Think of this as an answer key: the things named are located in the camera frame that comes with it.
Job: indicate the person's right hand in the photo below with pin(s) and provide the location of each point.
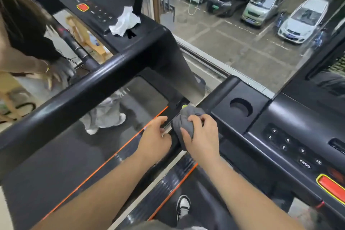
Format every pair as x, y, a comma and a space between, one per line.
204, 141

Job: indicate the person's left hand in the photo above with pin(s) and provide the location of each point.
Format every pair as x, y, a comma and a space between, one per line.
152, 142

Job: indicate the person's right thumb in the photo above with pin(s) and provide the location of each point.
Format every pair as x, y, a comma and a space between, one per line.
186, 133

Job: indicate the person's left thumb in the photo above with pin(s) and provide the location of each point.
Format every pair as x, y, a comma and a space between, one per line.
166, 138

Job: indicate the grey cleaning cloth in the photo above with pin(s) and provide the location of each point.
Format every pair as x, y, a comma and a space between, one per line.
183, 123

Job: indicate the person's left forearm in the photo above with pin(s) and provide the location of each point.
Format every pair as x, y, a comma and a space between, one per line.
94, 197

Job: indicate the person's right forearm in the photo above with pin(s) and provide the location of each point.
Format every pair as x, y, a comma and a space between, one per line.
242, 197

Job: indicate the person's black white shoe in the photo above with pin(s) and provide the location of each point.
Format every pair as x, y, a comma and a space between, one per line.
183, 205

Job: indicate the black treadmill with cup holder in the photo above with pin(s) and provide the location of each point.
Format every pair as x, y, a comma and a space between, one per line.
269, 130

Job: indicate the person's grey trousers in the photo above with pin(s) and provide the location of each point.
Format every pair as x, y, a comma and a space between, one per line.
156, 225

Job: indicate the black treadmill with tissue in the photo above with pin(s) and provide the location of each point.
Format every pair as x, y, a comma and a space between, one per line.
89, 84

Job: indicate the crumpled white tissue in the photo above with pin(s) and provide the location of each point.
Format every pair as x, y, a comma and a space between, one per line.
124, 22

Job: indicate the wooden chair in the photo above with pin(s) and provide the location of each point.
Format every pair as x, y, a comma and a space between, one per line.
86, 38

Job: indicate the blue scooter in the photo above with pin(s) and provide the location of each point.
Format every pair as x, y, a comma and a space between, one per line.
280, 21
319, 39

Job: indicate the silver van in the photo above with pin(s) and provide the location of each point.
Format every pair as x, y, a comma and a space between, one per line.
265, 4

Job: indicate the red stop button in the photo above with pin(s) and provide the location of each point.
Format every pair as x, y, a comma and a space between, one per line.
82, 7
333, 186

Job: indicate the white sedan car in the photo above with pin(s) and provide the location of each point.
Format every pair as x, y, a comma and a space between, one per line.
303, 21

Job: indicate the wooden stool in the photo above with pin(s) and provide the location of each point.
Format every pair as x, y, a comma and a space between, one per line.
9, 95

